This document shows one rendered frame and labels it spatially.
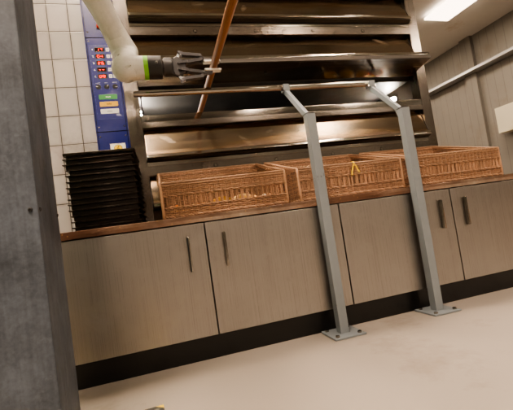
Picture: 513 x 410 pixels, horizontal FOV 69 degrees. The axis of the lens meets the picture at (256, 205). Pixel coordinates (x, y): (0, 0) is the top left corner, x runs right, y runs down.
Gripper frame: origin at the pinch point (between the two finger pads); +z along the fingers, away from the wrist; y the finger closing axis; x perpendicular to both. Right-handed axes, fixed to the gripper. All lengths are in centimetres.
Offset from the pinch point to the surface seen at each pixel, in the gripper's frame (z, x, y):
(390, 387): 27, 55, 119
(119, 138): -44, -51, 14
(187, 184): -16, -5, 48
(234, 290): -3, 0, 94
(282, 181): 25, -5, 51
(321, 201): 38, 5, 63
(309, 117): 37.8, 5.0, 26.3
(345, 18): 98, -52, -52
